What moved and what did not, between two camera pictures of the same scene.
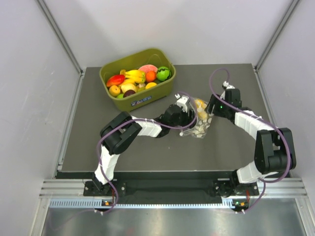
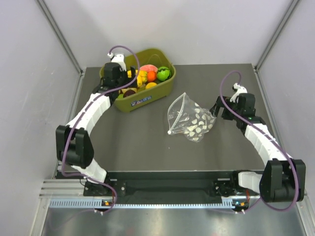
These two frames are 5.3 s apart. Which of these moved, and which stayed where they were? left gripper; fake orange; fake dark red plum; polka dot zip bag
Moved: left gripper; polka dot zip bag
Stayed: fake dark red plum; fake orange
